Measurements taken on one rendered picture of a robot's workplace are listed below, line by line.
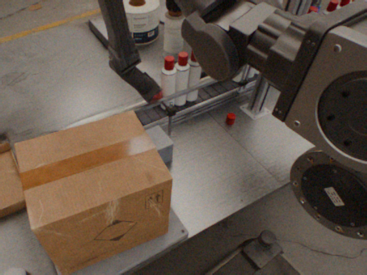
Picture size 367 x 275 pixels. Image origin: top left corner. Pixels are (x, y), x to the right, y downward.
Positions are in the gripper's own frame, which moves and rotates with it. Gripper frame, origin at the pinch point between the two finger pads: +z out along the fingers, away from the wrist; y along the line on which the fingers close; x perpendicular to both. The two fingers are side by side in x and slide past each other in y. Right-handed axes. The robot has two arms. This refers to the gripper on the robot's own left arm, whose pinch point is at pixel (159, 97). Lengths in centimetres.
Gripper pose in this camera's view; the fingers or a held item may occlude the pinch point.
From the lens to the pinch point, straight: 112.6
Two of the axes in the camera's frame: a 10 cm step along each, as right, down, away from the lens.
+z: 5.3, 2.5, 8.1
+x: -6.9, 6.8, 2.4
